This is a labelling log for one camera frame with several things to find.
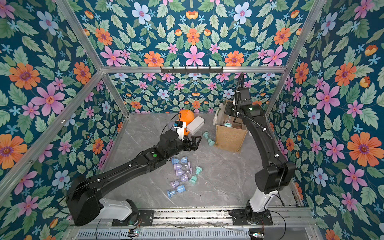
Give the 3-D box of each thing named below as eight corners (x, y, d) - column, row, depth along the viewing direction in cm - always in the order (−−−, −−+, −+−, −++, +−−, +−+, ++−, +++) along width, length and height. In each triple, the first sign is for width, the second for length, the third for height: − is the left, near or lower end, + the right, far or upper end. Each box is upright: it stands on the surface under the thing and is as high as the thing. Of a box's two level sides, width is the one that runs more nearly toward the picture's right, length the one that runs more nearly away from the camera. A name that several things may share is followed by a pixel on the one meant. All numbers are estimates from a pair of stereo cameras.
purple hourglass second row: (174, 169, 90) (173, 168, 89) (174, 164, 93) (173, 163, 91) (190, 168, 91) (190, 167, 89) (190, 163, 93) (189, 161, 91)
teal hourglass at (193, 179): (189, 183, 86) (188, 181, 84) (196, 167, 93) (196, 165, 91) (194, 185, 85) (194, 184, 83) (202, 169, 92) (202, 167, 90)
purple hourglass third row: (176, 176, 88) (175, 174, 86) (176, 171, 90) (175, 169, 88) (192, 174, 89) (192, 172, 87) (192, 168, 91) (191, 167, 89)
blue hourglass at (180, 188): (168, 198, 81) (167, 196, 79) (167, 192, 83) (166, 190, 81) (186, 190, 84) (186, 189, 81) (184, 185, 86) (184, 183, 83)
